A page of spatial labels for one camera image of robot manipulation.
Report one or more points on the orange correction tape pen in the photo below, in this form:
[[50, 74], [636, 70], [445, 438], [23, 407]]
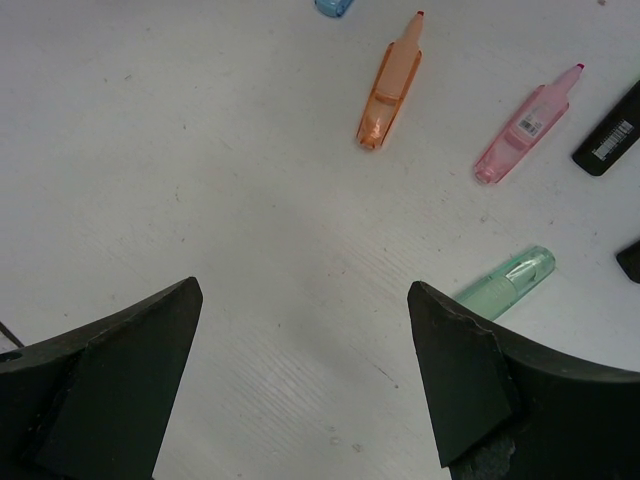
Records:
[[391, 85]]

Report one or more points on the pink correction tape pen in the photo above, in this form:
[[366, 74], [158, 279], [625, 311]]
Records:
[[541, 110]]

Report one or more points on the blue correction tape pen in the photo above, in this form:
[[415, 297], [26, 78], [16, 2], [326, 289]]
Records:
[[333, 8]]

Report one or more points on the orange black highlighter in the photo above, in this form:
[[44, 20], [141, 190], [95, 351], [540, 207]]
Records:
[[629, 261]]

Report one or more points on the green black highlighter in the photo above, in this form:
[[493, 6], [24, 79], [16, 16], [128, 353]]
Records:
[[612, 137]]

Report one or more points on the green correction tape pen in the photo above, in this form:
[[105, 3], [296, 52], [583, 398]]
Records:
[[495, 293]]

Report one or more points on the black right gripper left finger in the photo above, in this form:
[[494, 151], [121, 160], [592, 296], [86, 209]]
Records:
[[95, 402]]

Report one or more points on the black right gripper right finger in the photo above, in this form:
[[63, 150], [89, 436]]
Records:
[[505, 407]]

